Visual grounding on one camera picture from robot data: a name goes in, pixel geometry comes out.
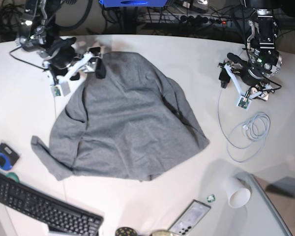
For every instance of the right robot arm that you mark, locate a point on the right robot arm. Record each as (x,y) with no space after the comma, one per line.
(39,32)

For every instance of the white paper cup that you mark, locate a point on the white paper cup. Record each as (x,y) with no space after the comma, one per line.
(238,195)

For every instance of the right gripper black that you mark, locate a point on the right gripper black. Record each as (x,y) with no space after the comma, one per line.
(61,56)

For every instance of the black keyboard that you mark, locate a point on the black keyboard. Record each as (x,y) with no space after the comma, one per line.
(54,213)

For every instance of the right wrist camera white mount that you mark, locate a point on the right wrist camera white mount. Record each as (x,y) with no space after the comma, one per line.
(59,78)

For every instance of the blue box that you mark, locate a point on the blue box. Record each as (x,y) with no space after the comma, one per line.
(133,3)

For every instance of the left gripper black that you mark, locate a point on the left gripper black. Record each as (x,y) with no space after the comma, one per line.
(249,75)

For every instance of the small green white chip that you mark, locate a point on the small green white chip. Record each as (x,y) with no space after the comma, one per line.
(211,198)

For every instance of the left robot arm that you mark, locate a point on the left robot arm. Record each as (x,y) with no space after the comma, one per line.
(259,34)

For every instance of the green tape roll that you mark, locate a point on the green tape roll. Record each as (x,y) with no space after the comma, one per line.
(13,177)

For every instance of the grey t-shirt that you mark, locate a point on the grey t-shirt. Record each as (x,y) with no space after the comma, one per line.
(136,123)

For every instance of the smartphone clear case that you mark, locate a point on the smartphone clear case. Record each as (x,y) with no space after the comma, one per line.
(193,214)

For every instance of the black gold dotted lid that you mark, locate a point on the black gold dotted lid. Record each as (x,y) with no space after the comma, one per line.
(125,231)

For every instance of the blue black tape measure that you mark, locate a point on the blue black tape measure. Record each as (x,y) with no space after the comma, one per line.
(8,157)

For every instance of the gold round tin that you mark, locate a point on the gold round tin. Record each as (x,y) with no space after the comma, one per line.
(161,233)

